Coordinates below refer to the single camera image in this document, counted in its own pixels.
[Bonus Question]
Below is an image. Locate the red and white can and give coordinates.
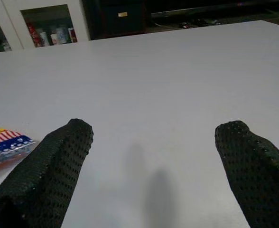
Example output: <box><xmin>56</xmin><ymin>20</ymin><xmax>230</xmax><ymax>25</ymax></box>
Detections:
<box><xmin>67</xmin><ymin>27</ymin><xmax>78</xmax><ymax>44</ymax></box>

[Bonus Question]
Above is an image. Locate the red drink can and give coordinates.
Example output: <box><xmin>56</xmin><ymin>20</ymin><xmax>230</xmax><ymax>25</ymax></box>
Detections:
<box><xmin>26</xmin><ymin>22</ymin><xmax>42</xmax><ymax>48</ymax></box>

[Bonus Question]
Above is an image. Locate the red yellow snack packet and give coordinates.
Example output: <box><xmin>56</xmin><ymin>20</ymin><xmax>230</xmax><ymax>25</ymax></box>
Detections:
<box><xmin>0</xmin><ymin>126</ymin><xmax>37</xmax><ymax>172</ymax></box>

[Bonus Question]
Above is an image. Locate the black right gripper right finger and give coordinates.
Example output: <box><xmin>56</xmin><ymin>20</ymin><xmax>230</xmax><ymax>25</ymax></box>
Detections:
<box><xmin>214</xmin><ymin>120</ymin><xmax>279</xmax><ymax>228</ymax></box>

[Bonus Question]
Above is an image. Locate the white glass door cabinet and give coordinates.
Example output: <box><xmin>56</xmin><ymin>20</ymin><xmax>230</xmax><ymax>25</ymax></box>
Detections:
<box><xmin>0</xmin><ymin>0</ymin><xmax>91</xmax><ymax>54</ymax></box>

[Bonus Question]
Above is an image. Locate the white cup with blue print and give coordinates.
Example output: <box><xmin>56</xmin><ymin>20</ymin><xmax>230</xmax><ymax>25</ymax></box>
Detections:
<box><xmin>56</xmin><ymin>27</ymin><xmax>68</xmax><ymax>44</ymax></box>

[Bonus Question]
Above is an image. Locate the plain white cup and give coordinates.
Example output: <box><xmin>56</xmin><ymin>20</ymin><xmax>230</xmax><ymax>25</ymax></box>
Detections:
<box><xmin>38</xmin><ymin>28</ymin><xmax>50</xmax><ymax>46</ymax></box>

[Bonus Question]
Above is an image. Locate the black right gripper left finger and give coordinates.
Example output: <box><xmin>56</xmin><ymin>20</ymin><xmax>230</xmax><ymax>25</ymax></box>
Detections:
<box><xmin>0</xmin><ymin>118</ymin><xmax>94</xmax><ymax>228</ymax></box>

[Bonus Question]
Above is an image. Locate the dark box with gold label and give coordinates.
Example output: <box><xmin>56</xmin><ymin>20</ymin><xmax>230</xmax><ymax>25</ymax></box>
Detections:
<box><xmin>101</xmin><ymin>4</ymin><xmax>147</xmax><ymax>36</ymax></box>

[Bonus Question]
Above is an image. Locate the white cup with red print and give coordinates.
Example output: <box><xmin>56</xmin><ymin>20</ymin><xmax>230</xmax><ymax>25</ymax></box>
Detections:
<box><xmin>50</xmin><ymin>33</ymin><xmax>60</xmax><ymax>46</ymax></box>

